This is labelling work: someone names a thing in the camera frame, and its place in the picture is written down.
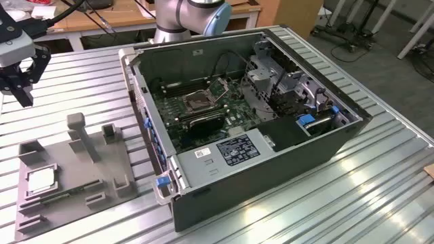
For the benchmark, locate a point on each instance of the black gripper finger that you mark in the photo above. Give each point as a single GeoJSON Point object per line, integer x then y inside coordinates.
{"type": "Point", "coordinates": [42, 62]}
{"type": "Point", "coordinates": [7, 81]}

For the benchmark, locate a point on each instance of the silver square CPU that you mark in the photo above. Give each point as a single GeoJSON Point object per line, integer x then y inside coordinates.
{"type": "Point", "coordinates": [42, 181]}

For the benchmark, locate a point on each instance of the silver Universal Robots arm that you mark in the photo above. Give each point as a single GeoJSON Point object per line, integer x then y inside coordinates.
{"type": "Point", "coordinates": [176, 15]}

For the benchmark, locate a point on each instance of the black RAM slot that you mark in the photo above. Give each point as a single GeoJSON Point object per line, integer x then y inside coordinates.
{"type": "Point", "coordinates": [183, 84]}
{"type": "Point", "coordinates": [186, 89]}

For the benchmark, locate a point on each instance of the CPU socket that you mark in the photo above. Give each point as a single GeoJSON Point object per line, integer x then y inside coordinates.
{"type": "Point", "coordinates": [198, 103]}

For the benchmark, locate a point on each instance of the white bowl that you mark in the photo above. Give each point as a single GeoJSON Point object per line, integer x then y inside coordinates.
{"type": "Point", "coordinates": [20, 14]}

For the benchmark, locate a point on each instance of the small blue card clip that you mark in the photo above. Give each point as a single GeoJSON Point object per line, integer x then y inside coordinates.
{"type": "Point", "coordinates": [147, 123]}

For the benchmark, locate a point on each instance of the grey plastic parts rack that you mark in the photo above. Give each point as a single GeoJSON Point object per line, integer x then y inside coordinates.
{"type": "Point", "coordinates": [84, 175]}

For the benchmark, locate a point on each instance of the green RAM stick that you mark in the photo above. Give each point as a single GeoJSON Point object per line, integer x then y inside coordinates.
{"type": "Point", "coordinates": [63, 194]}

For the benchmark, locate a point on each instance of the black round fan shroud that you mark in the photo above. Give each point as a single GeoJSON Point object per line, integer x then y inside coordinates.
{"type": "Point", "coordinates": [207, 124]}

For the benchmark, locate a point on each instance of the blue case latch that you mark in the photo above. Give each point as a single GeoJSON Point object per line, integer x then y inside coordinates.
{"type": "Point", "coordinates": [162, 183]}

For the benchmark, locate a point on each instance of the small white sticker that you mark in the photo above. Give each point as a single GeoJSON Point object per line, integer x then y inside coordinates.
{"type": "Point", "coordinates": [202, 153]}

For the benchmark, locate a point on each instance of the green motherboard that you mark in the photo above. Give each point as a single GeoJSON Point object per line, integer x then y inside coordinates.
{"type": "Point", "coordinates": [234, 111]}

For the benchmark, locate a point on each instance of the grey power supply unit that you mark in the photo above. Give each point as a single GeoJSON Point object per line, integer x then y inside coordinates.
{"type": "Point", "coordinates": [199, 167]}

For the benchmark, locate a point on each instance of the perforated metal drive cage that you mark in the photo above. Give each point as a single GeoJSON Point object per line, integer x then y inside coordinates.
{"type": "Point", "coordinates": [259, 76]}

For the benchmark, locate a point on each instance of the black rating label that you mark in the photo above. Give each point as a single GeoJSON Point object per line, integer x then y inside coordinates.
{"type": "Point", "coordinates": [239, 150]}

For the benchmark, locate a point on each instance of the wooden cabinet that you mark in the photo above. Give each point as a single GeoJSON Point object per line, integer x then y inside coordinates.
{"type": "Point", "coordinates": [298, 15]}

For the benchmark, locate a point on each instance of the open black PC case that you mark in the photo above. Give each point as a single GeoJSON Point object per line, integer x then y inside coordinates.
{"type": "Point", "coordinates": [258, 183]}

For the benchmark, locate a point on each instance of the blue disk carrier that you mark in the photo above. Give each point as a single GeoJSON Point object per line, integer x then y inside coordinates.
{"type": "Point", "coordinates": [305, 120]}

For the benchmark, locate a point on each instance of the black wheeled stand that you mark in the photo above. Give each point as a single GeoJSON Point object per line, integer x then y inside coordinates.
{"type": "Point", "coordinates": [353, 38]}

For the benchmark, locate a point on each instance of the white table legs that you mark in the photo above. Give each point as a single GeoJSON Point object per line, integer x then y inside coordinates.
{"type": "Point", "coordinates": [411, 38]}

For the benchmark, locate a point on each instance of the brown board piece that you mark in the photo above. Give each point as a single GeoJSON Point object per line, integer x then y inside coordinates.
{"type": "Point", "coordinates": [429, 172]}

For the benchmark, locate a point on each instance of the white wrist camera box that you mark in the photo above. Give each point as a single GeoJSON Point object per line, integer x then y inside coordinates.
{"type": "Point", "coordinates": [15, 49]}

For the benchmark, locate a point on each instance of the wooden desk white frame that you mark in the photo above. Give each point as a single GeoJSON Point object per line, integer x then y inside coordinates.
{"type": "Point", "coordinates": [128, 17]}

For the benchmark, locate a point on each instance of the silver hinged metal bracket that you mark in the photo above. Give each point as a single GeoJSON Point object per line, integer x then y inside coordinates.
{"type": "Point", "coordinates": [317, 94]}

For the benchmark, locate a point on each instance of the small blue bracket clip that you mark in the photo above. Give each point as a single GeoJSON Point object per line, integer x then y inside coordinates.
{"type": "Point", "coordinates": [335, 110]}

